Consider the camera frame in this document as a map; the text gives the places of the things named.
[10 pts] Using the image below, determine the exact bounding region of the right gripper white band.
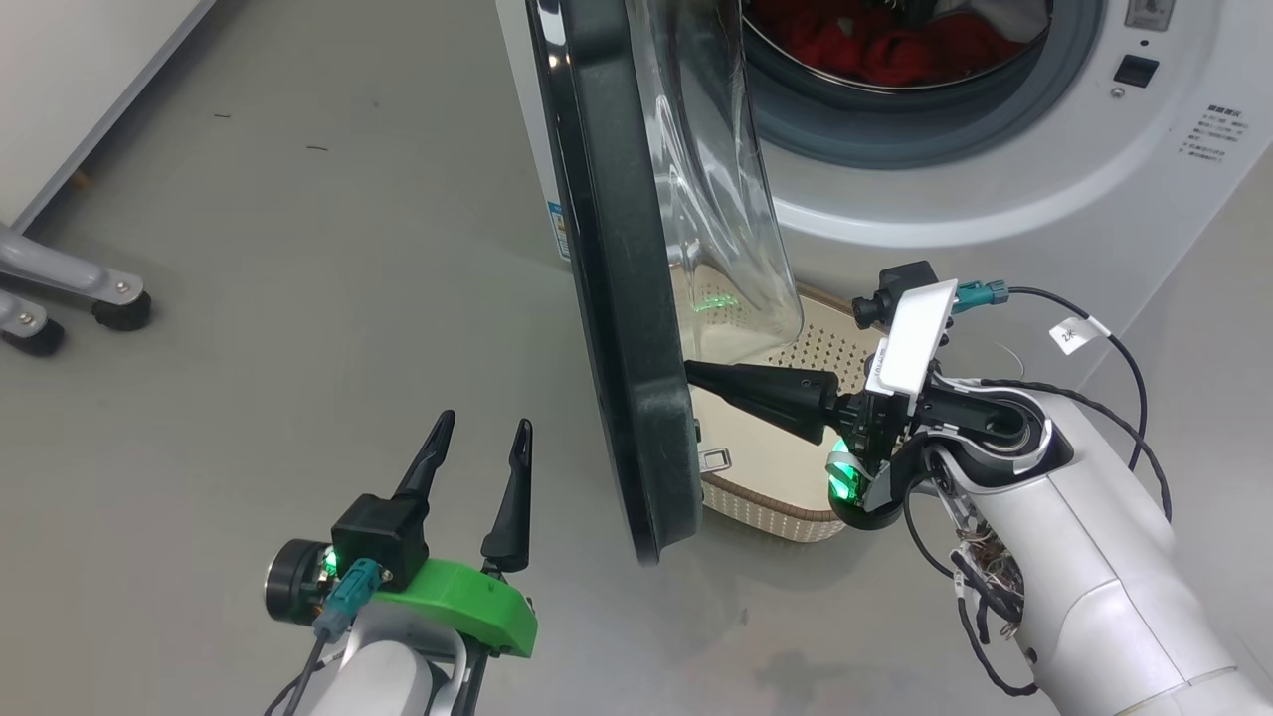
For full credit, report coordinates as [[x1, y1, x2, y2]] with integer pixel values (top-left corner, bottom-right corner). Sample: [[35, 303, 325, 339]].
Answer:
[[684, 280, 958, 531]]

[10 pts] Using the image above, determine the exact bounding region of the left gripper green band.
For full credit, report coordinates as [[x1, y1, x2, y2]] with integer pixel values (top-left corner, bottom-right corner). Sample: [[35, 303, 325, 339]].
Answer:
[[265, 410, 539, 658]]

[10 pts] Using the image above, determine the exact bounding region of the dark washer door glass bowl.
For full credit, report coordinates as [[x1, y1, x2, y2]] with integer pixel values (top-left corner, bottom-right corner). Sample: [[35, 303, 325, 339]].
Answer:
[[524, 0, 805, 568]]

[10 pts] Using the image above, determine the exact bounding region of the red garment white striped trim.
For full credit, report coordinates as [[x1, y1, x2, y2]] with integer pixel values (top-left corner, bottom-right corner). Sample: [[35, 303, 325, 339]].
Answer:
[[860, 8, 1030, 89]]

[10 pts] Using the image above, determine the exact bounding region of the cream perforated laundry basket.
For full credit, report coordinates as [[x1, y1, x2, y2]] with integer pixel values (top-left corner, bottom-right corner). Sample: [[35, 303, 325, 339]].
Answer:
[[684, 283, 891, 545]]

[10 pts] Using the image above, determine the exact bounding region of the white front-load washing machine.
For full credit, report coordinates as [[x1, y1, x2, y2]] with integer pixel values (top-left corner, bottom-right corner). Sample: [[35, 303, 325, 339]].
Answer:
[[494, 0, 1273, 387]]

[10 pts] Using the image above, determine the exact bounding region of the long grey leg with caster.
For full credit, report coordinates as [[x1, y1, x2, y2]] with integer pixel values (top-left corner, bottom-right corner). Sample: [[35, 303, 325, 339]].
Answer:
[[0, 224, 153, 332]]

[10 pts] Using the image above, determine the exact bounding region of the short grey leg with caster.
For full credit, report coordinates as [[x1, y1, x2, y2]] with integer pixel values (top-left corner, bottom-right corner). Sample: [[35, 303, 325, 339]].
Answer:
[[0, 290, 67, 358]]

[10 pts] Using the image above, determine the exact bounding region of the left arm teal plug cable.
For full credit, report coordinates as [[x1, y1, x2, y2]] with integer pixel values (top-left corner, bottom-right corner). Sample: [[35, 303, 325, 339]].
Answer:
[[264, 559, 386, 716]]

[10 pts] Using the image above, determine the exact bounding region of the arm teal plug cable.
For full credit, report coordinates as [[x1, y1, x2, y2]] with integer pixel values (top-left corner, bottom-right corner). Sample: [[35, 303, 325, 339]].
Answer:
[[264, 559, 386, 716], [953, 280, 1175, 523]]

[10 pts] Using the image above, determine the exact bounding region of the right arm teal plug cable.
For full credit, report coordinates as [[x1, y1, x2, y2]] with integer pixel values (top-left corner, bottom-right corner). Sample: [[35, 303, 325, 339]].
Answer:
[[953, 280, 1175, 523]]

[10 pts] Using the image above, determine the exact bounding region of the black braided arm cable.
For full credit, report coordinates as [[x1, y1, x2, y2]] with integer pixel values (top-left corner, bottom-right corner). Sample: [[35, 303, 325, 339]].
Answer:
[[903, 447, 1040, 697]]

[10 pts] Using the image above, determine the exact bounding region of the white cable tag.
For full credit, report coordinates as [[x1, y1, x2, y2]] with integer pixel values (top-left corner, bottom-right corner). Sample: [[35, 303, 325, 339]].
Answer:
[[1049, 316, 1113, 356]]

